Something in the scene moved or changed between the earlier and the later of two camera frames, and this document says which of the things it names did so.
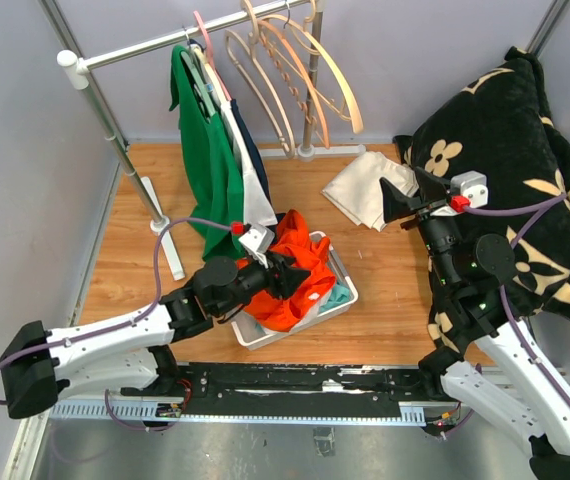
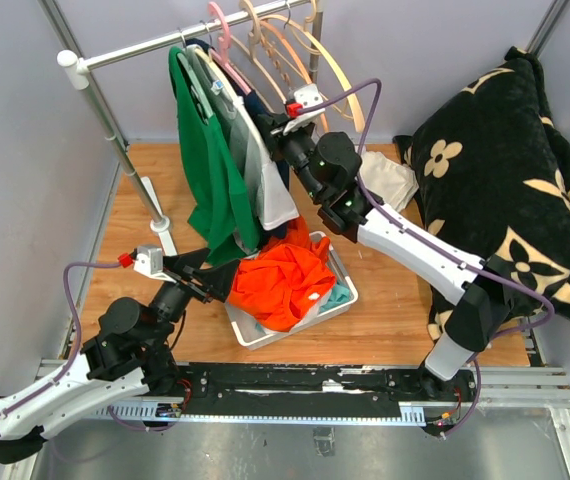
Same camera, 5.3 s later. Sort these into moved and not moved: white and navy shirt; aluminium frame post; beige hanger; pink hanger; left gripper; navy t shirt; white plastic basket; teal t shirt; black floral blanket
Moved: white and navy shirt; left gripper; navy t shirt; beige hanger; pink hanger
Not moved: black floral blanket; aluminium frame post; white plastic basket; teal t shirt
